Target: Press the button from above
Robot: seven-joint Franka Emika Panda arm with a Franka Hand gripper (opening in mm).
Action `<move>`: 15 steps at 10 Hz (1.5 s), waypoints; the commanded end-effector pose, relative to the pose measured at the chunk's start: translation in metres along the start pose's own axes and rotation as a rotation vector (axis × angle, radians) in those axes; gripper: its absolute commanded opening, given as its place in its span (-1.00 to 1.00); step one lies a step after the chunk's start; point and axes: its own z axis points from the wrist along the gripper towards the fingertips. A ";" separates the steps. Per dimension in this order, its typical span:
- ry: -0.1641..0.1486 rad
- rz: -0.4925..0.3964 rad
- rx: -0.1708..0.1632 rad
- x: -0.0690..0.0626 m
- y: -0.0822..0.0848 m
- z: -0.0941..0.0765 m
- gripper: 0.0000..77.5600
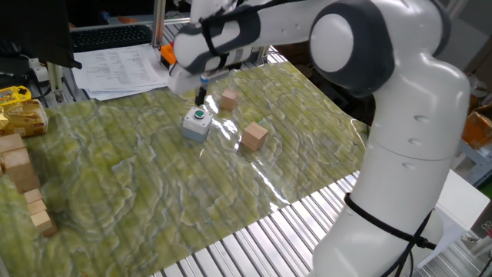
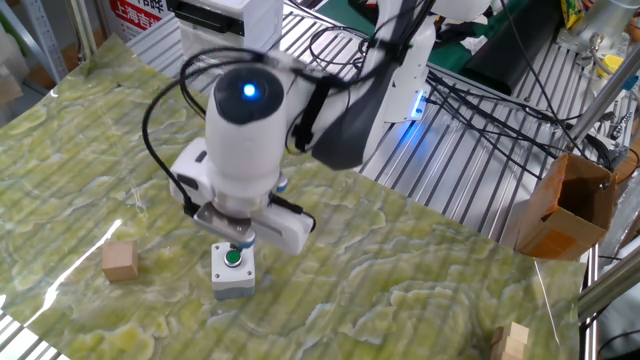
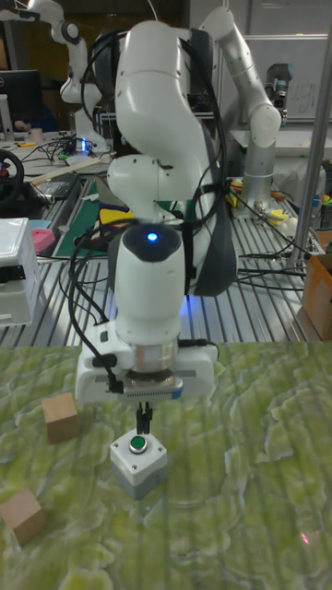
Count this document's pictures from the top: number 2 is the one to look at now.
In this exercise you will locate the red and white printed carton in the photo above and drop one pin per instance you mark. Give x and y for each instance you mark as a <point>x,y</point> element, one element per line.
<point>135,15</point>

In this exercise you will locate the green cutting mat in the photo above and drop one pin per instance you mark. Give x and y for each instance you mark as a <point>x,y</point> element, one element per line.
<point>450,56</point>

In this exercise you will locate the grey perforated rack post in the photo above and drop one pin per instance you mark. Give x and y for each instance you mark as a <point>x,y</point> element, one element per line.
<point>42,40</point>

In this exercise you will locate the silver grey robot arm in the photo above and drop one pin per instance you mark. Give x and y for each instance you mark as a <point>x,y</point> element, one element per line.
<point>600,22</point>

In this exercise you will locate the yellow clamp tool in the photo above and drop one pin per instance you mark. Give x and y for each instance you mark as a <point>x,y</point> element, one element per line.
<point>612,63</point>

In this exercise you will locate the wooden cube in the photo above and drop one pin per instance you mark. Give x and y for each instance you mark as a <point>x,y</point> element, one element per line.
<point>120,262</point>

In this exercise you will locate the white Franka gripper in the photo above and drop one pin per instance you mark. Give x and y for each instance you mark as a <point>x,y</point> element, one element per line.
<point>292,235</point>

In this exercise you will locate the yellow snack bag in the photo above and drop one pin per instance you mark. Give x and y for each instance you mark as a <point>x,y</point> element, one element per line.
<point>572,12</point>

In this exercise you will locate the black fabric roll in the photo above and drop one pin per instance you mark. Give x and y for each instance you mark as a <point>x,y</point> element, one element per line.
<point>505,55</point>

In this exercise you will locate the light wooden block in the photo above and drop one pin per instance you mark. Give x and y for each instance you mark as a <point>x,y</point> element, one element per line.
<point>519,332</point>
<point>505,348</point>

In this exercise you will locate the white box with green button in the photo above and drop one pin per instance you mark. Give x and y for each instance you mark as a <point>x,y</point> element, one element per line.
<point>232,280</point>

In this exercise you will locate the thin metal post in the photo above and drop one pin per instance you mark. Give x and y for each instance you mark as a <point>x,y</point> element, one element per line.
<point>82,30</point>

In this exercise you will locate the white control box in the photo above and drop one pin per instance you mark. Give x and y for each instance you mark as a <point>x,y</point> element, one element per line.
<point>250,30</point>

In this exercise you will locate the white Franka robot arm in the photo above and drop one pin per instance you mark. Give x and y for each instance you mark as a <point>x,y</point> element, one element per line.
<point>245,150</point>

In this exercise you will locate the brown cardboard box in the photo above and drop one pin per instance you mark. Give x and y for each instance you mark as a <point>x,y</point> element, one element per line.
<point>555,235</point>

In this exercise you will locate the silver metal pole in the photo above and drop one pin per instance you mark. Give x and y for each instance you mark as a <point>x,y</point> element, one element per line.
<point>607,286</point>
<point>600,102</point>

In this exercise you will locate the green marble pattern mat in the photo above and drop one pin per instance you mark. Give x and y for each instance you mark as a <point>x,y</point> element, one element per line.
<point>400,280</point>

